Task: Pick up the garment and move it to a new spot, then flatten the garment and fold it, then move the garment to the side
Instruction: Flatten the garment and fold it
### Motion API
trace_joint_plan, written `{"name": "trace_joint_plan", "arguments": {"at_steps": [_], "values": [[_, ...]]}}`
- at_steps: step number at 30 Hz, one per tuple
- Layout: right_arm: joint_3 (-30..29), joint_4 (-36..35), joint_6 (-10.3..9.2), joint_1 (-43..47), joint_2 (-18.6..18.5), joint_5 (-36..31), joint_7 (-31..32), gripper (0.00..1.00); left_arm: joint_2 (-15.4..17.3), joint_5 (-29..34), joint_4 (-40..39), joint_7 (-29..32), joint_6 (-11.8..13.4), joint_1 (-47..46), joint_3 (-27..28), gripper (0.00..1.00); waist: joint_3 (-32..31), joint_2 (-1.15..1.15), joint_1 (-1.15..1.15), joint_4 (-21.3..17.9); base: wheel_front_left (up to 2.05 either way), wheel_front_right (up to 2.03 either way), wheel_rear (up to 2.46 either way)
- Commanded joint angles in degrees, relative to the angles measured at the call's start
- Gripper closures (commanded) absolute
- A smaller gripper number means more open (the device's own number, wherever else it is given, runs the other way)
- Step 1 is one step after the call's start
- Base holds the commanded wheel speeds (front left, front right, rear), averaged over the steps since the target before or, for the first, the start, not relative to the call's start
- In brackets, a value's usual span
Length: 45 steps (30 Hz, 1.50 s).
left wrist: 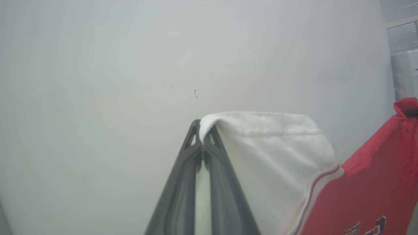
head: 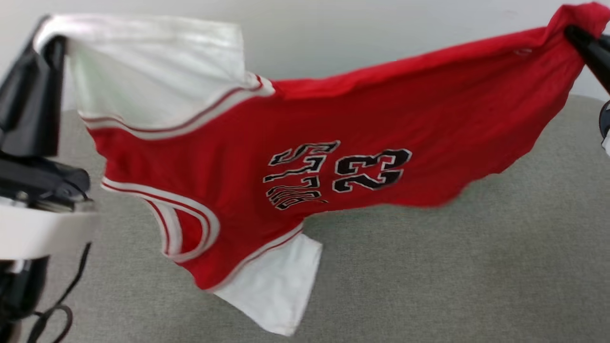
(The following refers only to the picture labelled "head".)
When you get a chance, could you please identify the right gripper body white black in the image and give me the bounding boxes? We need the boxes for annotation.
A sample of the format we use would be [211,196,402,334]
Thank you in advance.
[598,99,610,158]

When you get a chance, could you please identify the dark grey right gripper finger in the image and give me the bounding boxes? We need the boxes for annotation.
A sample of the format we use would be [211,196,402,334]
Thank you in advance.
[564,25,610,93]

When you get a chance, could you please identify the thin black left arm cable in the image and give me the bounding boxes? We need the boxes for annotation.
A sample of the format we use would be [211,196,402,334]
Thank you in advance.
[26,243,92,343]

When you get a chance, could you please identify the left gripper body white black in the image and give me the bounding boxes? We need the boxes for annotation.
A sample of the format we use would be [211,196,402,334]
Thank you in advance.
[0,151,100,262]

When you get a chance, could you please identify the red white basketball jersey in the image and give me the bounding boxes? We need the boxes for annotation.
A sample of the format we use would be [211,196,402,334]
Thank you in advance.
[33,2,610,336]

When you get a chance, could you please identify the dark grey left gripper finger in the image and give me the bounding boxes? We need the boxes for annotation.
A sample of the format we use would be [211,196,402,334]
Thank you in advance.
[0,36,67,159]

